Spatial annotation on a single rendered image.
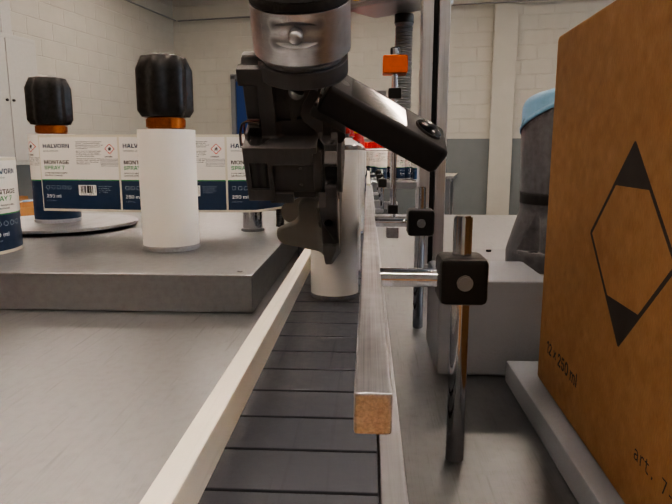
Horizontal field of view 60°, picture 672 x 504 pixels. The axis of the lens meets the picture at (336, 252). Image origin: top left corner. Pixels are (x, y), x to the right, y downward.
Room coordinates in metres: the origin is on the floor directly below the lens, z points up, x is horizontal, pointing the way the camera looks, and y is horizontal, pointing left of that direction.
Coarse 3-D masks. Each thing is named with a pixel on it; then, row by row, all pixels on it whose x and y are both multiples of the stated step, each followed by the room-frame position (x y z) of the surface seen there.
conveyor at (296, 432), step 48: (288, 336) 0.48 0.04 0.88; (336, 336) 0.48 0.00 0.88; (288, 384) 0.37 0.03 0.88; (336, 384) 0.37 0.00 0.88; (240, 432) 0.31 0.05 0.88; (288, 432) 0.31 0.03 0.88; (336, 432) 0.31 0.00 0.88; (240, 480) 0.26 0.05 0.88; (288, 480) 0.26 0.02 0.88; (336, 480) 0.26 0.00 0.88
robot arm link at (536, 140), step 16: (544, 96) 0.74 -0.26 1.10; (528, 112) 0.77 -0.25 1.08; (544, 112) 0.74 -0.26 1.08; (528, 128) 0.77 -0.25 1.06; (544, 128) 0.74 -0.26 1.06; (528, 144) 0.77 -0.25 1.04; (544, 144) 0.74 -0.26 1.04; (528, 160) 0.77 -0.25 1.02; (544, 160) 0.74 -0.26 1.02; (528, 176) 0.77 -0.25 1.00; (544, 176) 0.74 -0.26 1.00; (528, 192) 0.77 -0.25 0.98; (544, 192) 0.74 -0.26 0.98
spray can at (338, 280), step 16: (352, 144) 0.60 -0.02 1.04; (352, 160) 0.60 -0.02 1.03; (352, 176) 0.60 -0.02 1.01; (352, 192) 0.60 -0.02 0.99; (352, 208) 0.60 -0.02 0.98; (352, 224) 0.60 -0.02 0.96; (352, 240) 0.60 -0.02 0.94; (320, 256) 0.60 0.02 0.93; (352, 256) 0.60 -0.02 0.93; (320, 272) 0.60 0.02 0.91; (336, 272) 0.59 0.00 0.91; (352, 272) 0.60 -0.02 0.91; (320, 288) 0.60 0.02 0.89; (336, 288) 0.59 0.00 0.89; (352, 288) 0.60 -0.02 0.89
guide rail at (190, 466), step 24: (288, 288) 0.51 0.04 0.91; (264, 312) 0.43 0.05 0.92; (288, 312) 0.48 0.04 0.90; (264, 336) 0.37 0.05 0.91; (240, 360) 0.33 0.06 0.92; (264, 360) 0.37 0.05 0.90; (240, 384) 0.29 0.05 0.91; (216, 408) 0.26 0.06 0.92; (240, 408) 0.29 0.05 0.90; (192, 432) 0.24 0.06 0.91; (216, 432) 0.24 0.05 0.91; (192, 456) 0.22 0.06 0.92; (216, 456) 0.24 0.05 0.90; (168, 480) 0.20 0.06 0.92; (192, 480) 0.21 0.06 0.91
